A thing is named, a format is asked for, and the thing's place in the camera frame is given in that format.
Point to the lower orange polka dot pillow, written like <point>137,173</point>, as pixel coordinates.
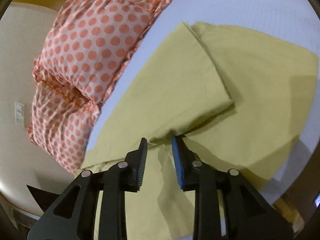
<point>61,122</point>

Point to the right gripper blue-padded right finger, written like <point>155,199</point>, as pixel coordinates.
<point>247,214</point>

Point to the upper orange polka dot pillow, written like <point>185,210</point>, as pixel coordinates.
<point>92,41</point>

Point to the wooden bed frame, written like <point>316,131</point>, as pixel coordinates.
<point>291,214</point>

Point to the white wall socket plate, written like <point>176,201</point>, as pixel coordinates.
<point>19,114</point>

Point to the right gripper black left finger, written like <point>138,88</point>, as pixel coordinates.
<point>71,214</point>

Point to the white bed sheet mattress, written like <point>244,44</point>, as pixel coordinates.
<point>294,21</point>

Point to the orange polka dot pillow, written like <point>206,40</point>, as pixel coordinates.
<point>92,41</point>
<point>61,122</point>

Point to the olive green pants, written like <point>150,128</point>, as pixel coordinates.
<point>240,97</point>

